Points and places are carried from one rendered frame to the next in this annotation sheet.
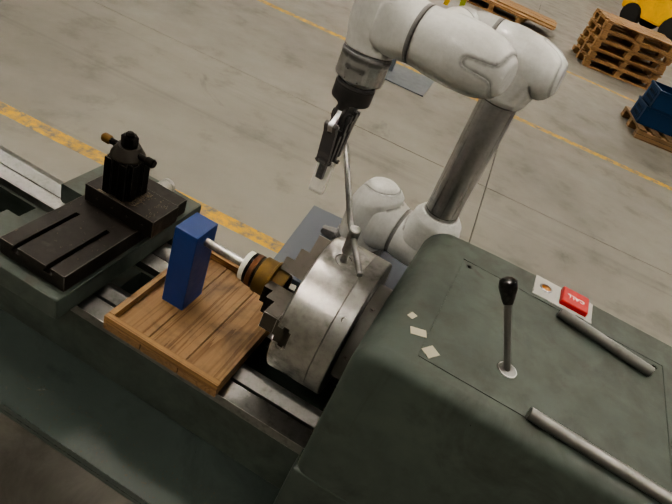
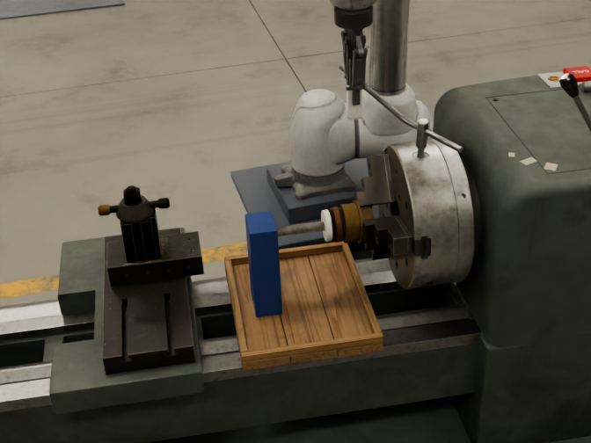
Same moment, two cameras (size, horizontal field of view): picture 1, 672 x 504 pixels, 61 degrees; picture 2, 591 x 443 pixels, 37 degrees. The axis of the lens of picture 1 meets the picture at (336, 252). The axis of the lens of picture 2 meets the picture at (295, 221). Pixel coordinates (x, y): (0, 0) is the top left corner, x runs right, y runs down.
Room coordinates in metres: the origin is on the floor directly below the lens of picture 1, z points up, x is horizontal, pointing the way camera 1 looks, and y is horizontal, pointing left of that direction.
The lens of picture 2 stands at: (-0.50, 0.76, 2.14)
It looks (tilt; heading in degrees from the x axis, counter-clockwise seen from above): 34 degrees down; 340
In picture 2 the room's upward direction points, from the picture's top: 2 degrees counter-clockwise
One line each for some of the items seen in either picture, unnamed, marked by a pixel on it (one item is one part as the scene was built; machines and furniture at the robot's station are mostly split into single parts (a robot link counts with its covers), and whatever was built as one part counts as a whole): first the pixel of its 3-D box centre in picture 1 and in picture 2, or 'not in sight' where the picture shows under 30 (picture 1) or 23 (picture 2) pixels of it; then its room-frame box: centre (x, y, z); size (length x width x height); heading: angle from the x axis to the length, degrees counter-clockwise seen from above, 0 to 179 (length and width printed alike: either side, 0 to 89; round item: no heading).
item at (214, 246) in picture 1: (226, 253); (300, 228); (0.97, 0.22, 1.08); 0.13 x 0.07 x 0.07; 79
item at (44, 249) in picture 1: (102, 223); (146, 294); (1.05, 0.56, 0.95); 0.43 x 0.18 x 0.04; 169
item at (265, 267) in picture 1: (267, 277); (350, 222); (0.95, 0.12, 1.08); 0.09 x 0.09 x 0.09; 79
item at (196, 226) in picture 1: (189, 262); (264, 265); (0.99, 0.31, 1.00); 0.08 x 0.06 x 0.23; 169
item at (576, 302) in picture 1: (573, 302); (580, 75); (1.05, -0.51, 1.26); 0.06 x 0.06 x 0.02; 79
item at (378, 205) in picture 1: (375, 212); (320, 129); (1.57, -0.07, 0.97); 0.18 x 0.16 x 0.22; 73
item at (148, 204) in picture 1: (131, 202); (155, 257); (1.11, 0.52, 1.00); 0.20 x 0.10 x 0.05; 79
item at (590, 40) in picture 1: (623, 49); not in sight; (10.27, -3.02, 0.36); 1.26 x 0.86 x 0.73; 95
